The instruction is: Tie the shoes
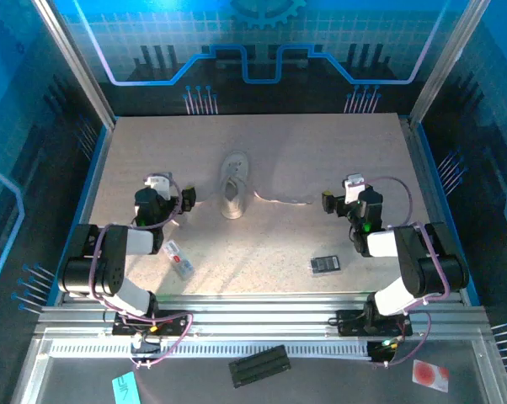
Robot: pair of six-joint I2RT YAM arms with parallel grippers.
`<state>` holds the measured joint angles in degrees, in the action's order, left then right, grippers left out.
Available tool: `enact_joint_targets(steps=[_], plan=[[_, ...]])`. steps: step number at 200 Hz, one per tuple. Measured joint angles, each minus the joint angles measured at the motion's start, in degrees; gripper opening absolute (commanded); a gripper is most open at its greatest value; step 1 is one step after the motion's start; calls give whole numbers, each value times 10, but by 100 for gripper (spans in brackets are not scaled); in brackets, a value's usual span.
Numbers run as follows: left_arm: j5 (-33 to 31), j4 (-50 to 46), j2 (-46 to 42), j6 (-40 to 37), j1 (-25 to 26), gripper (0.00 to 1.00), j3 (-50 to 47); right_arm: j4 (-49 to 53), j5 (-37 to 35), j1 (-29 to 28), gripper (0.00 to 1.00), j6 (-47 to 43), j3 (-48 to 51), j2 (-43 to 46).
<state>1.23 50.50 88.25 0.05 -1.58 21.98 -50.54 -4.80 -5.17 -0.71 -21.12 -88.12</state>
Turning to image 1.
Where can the white canvas shoe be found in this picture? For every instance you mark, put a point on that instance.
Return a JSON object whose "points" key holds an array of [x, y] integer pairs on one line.
{"points": [[233, 198]]}

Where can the white connector block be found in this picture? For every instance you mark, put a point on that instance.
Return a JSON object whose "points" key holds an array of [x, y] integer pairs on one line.
{"points": [[146, 347]]}

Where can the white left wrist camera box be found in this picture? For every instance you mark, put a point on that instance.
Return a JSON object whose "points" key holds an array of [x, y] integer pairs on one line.
{"points": [[158, 185]]}

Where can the black clear-lidded case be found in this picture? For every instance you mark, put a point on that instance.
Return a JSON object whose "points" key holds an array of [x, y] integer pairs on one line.
{"points": [[326, 265]]}

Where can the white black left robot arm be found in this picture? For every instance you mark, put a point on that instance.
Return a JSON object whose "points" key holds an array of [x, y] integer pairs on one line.
{"points": [[110, 252]]}

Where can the black controller board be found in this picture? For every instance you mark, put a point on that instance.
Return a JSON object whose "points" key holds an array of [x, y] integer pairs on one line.
{"points": [[380, 353]]}

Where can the white card red circle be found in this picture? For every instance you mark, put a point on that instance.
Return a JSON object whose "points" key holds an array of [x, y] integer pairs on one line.
{"points": [[430, 375]]}

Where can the teal card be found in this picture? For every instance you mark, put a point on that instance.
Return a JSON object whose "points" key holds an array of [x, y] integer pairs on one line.
{"points": [[125, 389]]}

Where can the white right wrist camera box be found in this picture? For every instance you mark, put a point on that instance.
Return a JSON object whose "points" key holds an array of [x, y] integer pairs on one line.
{"points": [[353, 189]]}

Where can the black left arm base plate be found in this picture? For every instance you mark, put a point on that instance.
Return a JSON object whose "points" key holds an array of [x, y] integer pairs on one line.
{"points": [[173, 324]]}

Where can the aluminium front frame rail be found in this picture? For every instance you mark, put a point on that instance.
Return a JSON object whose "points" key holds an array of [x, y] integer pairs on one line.
{"points": [[257, 311]]}

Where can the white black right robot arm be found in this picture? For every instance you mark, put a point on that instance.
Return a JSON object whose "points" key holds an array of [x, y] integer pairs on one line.
{"points": [[426, 261]]}

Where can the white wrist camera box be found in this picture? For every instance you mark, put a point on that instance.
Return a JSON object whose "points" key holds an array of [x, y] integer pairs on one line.
{"points": [[158, 185], [353, 189]]}

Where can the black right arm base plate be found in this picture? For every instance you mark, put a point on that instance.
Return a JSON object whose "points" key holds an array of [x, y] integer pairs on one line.
{"points": [[348, 324]]}

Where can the aluminium corner post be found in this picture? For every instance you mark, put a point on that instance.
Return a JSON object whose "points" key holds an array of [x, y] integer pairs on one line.
{"points": [[77, 63], [446, 63]]}

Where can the white shoelace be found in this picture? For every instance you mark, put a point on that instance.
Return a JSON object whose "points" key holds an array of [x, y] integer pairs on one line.
{"points": [[297, 203]]}

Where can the black ridged block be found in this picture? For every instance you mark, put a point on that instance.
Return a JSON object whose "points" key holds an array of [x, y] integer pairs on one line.
{"points": [[259, 366]]}

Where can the aluminium side rail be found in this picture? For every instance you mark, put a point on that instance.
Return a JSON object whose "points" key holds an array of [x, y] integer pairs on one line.
{"points": [[420, 168]]}

